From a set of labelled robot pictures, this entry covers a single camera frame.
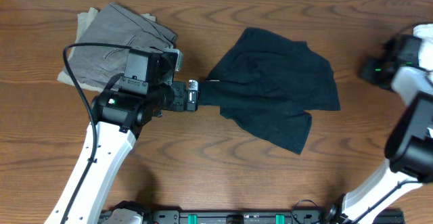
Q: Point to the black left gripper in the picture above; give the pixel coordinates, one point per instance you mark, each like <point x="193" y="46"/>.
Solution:
<point x="180" y="91"/>

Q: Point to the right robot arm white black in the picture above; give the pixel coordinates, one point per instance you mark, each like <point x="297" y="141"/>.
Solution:
<point x="407" y="161"/>

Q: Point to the folded grey shorts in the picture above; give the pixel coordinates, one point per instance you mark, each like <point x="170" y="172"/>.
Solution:
<point x="111" y="44"/>

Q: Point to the folded beige garment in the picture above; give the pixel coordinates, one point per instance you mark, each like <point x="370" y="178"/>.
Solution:
<point x="83" y="24"/>

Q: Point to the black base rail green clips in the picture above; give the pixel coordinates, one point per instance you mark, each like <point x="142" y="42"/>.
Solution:
<point x="216" y="217"/>

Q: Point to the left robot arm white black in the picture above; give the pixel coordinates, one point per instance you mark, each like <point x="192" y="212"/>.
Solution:
<point x="117" y="115"/>

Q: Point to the black t-shirt white logo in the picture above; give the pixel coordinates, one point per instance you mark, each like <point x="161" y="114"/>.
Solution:
<point x="268" y="85"/>

